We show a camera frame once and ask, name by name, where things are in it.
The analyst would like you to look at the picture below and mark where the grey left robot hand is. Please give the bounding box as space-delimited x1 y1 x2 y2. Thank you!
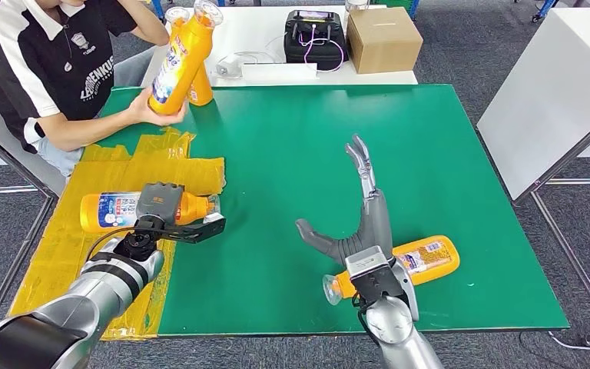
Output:
137 182 187 228

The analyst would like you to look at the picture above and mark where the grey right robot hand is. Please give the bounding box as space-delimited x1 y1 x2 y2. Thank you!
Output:
294 134 393 267

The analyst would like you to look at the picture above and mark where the person's right hand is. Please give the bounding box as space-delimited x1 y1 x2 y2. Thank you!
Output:
127 86 188 128

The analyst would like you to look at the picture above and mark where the orange detergent bottle clear cap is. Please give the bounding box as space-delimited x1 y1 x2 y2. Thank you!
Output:
79 191 222 234
322 234 461 307
164 5 215 108
147 0 224 116

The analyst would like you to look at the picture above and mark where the white power adapter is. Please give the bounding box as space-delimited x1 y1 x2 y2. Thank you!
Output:
217 55 241 78

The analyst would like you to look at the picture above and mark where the yellow taped plastic sheet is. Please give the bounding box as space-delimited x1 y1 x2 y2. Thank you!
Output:
7 127 227 341

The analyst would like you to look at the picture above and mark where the clear plastic bag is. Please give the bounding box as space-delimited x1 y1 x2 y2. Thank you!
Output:
213 51 283 80

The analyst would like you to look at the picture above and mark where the person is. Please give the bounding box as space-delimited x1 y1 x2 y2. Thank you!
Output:
0 0 188 179

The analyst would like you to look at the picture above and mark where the flat white box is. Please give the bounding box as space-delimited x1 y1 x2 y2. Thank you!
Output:
241 63 319 87

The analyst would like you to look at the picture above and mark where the white desk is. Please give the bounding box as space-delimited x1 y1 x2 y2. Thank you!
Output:
141 5 419 88

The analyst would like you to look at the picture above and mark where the black remote controller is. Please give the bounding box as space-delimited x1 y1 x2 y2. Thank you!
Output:
283 10 350 72

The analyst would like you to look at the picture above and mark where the brown cardboard box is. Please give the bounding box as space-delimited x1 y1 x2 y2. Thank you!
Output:
346 7 424 75

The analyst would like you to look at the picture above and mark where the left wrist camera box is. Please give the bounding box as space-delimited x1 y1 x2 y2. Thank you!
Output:
162 212 227 244

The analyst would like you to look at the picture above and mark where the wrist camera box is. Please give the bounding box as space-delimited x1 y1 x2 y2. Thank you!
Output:
162 212 227 244
344 245 407 307

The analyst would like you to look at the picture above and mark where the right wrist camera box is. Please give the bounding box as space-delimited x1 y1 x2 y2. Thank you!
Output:
344 245 407 307

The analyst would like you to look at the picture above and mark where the white purple cable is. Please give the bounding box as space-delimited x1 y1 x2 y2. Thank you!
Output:
297 24 346 73

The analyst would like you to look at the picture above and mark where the white floor cable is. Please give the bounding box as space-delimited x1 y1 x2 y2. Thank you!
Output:
549 288 590 352

